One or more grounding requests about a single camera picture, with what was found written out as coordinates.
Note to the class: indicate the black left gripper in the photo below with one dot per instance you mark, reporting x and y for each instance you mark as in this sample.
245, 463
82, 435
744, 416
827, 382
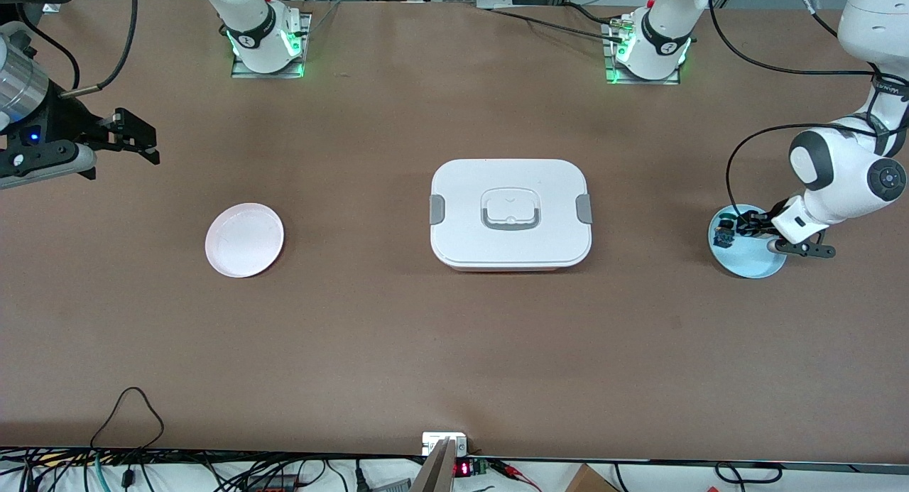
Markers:
754, 225

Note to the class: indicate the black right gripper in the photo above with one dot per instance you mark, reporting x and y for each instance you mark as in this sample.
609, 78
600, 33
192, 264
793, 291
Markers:
65, 118

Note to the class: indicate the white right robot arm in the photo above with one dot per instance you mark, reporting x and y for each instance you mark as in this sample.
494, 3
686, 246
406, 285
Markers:
256, 45

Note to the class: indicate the light blue round plate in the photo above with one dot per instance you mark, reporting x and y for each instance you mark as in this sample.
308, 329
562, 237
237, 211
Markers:
753, 263

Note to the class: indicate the pink round plate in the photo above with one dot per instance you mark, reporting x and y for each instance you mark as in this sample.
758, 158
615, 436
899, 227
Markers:
244, 240

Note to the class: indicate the brown cardboard box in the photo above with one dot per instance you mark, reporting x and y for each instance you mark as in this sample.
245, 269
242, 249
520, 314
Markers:
589, 481

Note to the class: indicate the red black clip leads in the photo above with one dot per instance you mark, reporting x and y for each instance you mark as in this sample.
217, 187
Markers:
515, 472

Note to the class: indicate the red digit display module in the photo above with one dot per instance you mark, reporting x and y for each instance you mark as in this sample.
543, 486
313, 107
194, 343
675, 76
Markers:
465, 468

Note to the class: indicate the grey metal bar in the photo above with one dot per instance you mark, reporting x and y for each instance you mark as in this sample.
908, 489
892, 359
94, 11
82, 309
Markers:
437, 471

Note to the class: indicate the green push button switch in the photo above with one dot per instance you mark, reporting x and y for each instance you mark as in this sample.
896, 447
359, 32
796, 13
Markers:
724, 233

